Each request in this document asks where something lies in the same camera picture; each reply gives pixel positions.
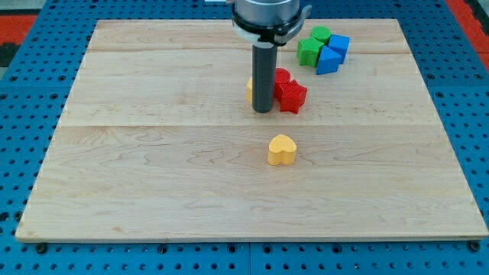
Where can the green circle block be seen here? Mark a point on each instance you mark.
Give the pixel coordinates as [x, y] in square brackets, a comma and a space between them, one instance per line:
[321, 33]

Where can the blue triangle block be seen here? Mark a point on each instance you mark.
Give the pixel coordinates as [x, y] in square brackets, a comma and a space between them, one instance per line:
[328, 61]

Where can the blue cube block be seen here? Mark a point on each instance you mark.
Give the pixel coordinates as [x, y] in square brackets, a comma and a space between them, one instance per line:
[340, 45]

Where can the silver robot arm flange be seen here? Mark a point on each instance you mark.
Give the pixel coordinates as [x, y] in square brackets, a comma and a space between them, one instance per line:
[268, 23]

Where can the light wooden board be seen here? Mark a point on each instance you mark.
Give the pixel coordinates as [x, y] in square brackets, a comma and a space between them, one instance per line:
[158, 144]

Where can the yellow block behind rod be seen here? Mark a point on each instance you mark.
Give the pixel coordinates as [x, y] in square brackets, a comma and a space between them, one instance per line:
[249, 93]

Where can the red circle block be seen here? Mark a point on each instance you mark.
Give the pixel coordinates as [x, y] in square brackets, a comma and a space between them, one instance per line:
[282, 76]

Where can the green star block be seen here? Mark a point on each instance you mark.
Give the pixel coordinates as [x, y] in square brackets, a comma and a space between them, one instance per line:
[308, 51]

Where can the red star block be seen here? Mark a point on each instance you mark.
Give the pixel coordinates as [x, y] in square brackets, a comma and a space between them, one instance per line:
[291, 96]

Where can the yellow heart block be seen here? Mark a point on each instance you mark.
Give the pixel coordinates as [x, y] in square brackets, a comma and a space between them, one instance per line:
[281, 150]

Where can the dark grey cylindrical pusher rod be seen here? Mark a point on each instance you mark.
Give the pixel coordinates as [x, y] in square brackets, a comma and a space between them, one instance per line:
[264, 62]

